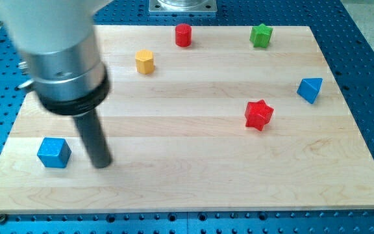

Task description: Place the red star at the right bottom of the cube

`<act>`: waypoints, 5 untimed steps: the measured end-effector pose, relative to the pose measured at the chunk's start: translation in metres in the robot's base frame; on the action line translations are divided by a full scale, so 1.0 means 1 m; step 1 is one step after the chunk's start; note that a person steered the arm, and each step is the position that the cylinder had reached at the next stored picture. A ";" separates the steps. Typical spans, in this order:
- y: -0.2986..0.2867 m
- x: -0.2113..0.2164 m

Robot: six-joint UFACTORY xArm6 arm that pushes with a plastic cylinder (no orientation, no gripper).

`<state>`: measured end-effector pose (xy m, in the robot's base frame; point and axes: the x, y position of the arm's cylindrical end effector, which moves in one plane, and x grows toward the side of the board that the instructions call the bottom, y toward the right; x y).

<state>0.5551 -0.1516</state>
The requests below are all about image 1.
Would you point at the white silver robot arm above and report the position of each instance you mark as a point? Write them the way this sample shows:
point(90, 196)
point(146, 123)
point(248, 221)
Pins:
point(56, 39)

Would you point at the red star block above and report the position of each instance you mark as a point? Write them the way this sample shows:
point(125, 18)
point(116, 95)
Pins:
point(258, 114)

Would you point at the green star block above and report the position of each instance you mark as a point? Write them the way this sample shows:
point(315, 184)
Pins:
point(260, 35)

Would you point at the blue cube block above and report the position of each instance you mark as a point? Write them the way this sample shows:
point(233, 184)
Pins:
point(54, 152)

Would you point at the light wooden board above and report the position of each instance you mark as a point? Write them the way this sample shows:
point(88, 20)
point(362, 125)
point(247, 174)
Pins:
point(178, 136)

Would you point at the yellow hexagonal prism block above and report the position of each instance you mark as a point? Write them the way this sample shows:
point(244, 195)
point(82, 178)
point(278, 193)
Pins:
point(145, 61)

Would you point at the red cylinder block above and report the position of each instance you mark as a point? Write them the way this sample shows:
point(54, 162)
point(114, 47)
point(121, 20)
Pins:
point(183, 35)

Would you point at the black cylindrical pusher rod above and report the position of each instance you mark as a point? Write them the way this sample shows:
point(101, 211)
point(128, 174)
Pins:
point(91, 132)

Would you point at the blue triangular prism block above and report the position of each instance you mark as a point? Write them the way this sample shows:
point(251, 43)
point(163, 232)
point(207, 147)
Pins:
point(309, 88)

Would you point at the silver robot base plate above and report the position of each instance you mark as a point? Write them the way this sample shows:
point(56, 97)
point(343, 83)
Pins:
point(158, 6)

